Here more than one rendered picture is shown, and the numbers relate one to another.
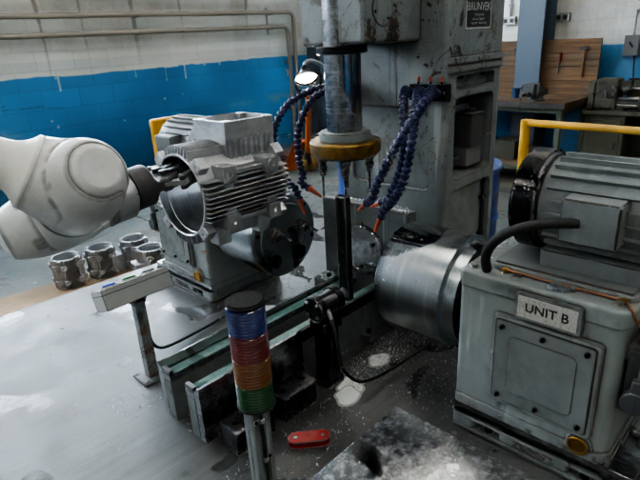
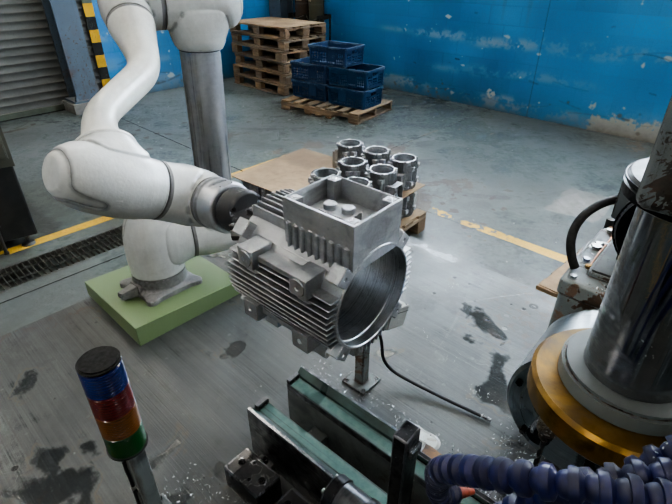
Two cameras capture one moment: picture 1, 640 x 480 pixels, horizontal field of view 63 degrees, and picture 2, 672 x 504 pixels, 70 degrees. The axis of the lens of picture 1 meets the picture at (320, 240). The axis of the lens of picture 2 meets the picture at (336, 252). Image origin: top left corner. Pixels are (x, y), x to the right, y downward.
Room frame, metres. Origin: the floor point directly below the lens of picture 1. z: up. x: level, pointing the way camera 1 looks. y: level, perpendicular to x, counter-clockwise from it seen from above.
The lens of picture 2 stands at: (1.01, -0.41, 1.71)
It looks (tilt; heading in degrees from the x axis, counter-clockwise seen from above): 32 degrees down; 86
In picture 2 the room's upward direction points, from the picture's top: straight up
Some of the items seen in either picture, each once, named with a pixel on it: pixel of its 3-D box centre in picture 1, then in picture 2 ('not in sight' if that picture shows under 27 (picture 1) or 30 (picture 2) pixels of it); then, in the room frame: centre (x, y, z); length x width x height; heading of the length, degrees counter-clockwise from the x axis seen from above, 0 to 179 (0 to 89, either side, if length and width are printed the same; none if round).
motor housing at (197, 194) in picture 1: (223, 185); (320, 269); (1.02, 0.19, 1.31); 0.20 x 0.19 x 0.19; 135
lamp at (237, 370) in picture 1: (252, 367); (117, 416); (0.70, 0.12, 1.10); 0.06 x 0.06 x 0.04
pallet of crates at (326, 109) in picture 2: not in sight; (336, 77); (1.42, 5.88, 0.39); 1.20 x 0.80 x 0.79; 140
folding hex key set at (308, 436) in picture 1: (309, 439); not in sight; (0.86, 0.05, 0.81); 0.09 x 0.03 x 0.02; 94
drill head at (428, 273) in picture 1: (449, 285); not in sight; (1.06, -0.29, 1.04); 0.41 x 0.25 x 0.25; 45
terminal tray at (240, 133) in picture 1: (234, 134); (342, 222); (1.05, 0.16, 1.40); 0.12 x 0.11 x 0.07; 135
